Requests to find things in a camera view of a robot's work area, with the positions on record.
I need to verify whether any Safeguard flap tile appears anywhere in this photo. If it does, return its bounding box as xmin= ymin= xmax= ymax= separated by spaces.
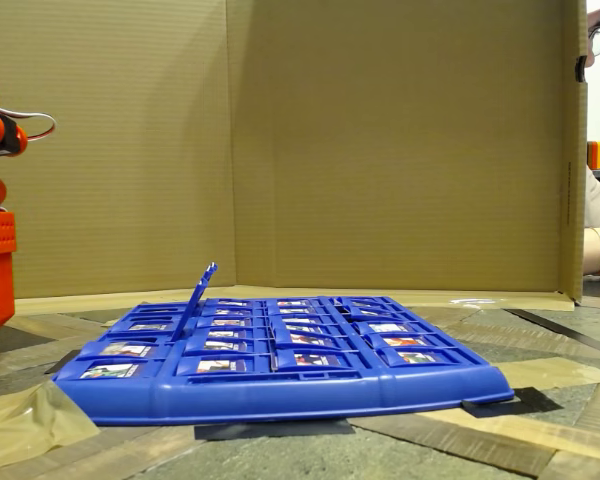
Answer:
xmin=272 ymin=327 xmax=352 ymax=350

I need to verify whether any Atlas flap tile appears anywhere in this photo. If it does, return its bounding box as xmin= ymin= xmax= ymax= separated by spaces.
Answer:
xmin=197 ymin=326 xmax=267 ymax=340

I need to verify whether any Ultrasonic flap tile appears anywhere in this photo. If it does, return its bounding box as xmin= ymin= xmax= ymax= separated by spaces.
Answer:
xmin=274 ymin=348 xmax=360 ymax=372

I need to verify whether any Mr Mist flap tile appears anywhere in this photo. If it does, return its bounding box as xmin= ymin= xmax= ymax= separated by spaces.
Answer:
xmin=354 ymin=319 xmax=426 ymax=335

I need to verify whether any Sir Stretch flap tile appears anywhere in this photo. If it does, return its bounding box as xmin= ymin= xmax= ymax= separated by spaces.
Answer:
xmin=184 ymin=337 xmax=270 ymax=354

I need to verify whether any Rumbler flap tile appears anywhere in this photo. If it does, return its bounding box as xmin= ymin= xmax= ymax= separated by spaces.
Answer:
xmin=364 ymin=331 xmax=445 ymax=350

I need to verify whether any faded card flap tile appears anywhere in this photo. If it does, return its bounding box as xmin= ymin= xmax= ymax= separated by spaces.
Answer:
xmin=77 ymin=357 xmax=164 ymax=384
xmin=177 ymin=353 xmax=270 ymax=377

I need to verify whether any blue plastic game board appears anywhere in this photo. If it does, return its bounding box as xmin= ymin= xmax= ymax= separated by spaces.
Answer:
xmin=52 ymin=294 xmax=515 ymax=427

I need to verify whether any Robo-Joe flap tile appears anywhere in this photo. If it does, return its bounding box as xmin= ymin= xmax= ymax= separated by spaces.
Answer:
xmin=124 ymin=320 xmax=179 ymax=334

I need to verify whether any Shadow Ninja flap tile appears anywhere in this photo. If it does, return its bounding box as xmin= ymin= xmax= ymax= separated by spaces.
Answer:
xmin=97 ymin=339 xmax=170 ymax=359

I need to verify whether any long black tape strip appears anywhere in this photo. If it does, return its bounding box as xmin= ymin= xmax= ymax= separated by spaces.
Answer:
xmin=503 ymin=308 xmax=600 ymax=359

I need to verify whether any tan packing tape patch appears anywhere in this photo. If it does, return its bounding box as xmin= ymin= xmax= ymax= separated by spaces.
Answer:
xmin=497 ymin=355 xmax=600 ymax=390

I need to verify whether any crumpled clear tape sheet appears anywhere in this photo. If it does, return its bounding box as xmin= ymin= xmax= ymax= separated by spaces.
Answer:
xmin=0 ymin=380 xmax=102 ymax=474

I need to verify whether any brown cardboard box wall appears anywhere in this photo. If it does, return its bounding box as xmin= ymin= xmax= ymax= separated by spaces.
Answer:
xmin=0 ymin=0 xmax=590 ymax=316

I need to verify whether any white servo cable loop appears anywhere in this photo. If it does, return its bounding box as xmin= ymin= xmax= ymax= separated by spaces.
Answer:
xmin=0 ymin=93 xmax=57 ymax=146

